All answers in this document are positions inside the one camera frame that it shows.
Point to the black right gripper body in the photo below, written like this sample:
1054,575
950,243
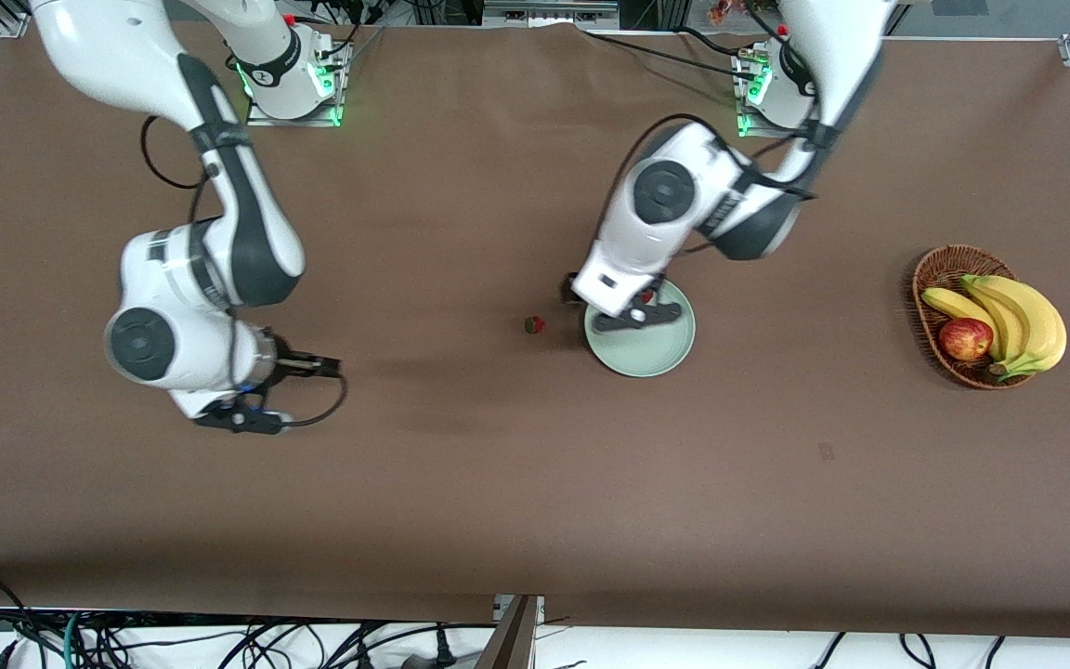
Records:
291,365

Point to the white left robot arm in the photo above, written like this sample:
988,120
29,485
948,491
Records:
637,232

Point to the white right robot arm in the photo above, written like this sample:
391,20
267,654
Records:
173,353

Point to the pale green round plate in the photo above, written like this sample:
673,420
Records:
646,353

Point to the table cover sheet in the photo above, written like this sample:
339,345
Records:
498,483

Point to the grey background device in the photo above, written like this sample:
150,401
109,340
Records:
544,14

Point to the black power plug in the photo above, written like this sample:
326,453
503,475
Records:
444,650

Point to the brown wicker basket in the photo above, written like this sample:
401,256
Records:
939,269

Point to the short yellow banana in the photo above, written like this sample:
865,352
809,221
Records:
953,305

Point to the red apple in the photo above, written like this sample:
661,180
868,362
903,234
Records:
965,339

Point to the large yellow banana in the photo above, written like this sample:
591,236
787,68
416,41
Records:
1046,325

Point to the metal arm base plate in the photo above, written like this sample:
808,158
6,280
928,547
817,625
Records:
293,122
753,133

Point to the dark upright post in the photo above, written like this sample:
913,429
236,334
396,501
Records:
509,641

